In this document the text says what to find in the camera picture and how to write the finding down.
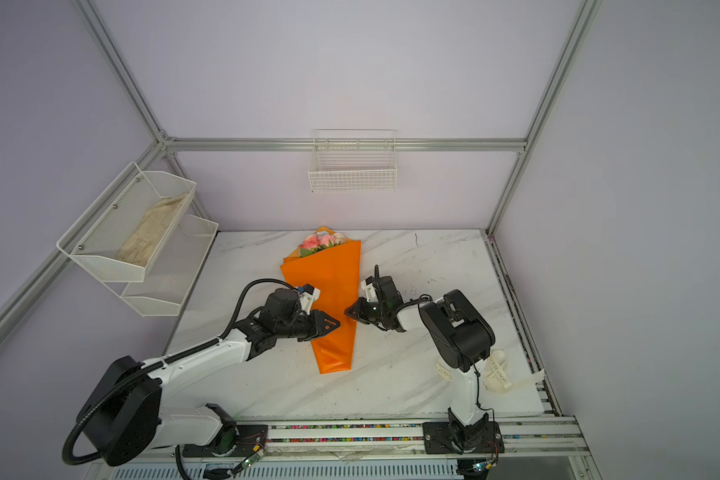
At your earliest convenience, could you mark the cream printed ribbon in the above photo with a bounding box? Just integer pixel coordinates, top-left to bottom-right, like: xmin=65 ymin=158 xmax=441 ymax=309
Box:
xmin=435 ymin=349 xmax=546 ymax=398

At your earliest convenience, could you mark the aluminium frame post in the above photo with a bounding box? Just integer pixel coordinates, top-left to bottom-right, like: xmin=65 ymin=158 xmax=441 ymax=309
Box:
xmin=71 ymin=0 xmax=167 ymax=144
xmin=486 ymin=0 xmax=602 ymax=237

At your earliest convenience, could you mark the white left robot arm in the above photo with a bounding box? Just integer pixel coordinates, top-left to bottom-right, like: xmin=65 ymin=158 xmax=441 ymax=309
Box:
xmin=61 ymin=280 xmax=341 ymax=466

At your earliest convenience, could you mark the aluminium frame crossbar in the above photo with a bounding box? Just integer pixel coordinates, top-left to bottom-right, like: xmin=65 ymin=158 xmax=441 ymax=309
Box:
xmin=163 ymin=138 xmax=527 ymax=152

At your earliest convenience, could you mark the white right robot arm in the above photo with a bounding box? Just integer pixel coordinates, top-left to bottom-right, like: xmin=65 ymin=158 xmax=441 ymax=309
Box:
xmin=345 ymin=268 xmax=504 ymax=464

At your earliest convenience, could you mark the aluminium frame post right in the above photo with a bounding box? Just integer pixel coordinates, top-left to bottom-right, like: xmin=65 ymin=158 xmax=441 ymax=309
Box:
xmin=486 ymin=0 xmax=602 ymax=237

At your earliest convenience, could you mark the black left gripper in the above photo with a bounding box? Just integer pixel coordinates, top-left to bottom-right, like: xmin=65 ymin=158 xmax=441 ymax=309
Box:
xmin=277 ymin=309 xmax=341 ymax=343

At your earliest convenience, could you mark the lower white mesh shelf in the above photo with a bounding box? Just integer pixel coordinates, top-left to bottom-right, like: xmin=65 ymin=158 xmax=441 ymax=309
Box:
xmin=120 ymin=214 xmax=218 ymax=317

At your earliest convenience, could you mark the upper white mesh shelf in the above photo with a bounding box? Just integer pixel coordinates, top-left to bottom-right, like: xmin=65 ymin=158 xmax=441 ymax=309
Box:
xmin=56 ymin=162 xmax=196 ymax=283

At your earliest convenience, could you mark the aluminium frame post left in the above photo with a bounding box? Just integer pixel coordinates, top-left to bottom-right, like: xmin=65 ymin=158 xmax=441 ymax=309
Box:
xmin=71 ymin=0 xmax=167 ymax=144

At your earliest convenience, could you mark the beige cloth glove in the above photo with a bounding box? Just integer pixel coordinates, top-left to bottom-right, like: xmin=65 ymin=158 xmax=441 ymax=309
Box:
xmin=116 ymin=194 xmax=187 ymax=267

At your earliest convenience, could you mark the white wire wall basket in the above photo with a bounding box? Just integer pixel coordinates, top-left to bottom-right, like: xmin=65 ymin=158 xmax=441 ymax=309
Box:
xmin=308 ymin=129 xmax=398 ymax=194

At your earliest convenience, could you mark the orange wrapping paper sheet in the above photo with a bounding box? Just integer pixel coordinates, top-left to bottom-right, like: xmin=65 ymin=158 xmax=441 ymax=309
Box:
xmin=280 ymin=227 xmax=362 ymax=374

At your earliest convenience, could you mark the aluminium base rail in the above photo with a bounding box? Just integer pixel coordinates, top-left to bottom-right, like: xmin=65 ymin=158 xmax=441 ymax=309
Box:
xmin=87 ymin=415 xmax=602 ymax=479

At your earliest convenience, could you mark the white mesh shelf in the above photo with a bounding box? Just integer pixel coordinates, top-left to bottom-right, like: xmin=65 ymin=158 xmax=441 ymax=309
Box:
xmin=120 ymin=214 xmax=218 ymax=317
xmin=56 ymin=162 xmax=196 ymax=283

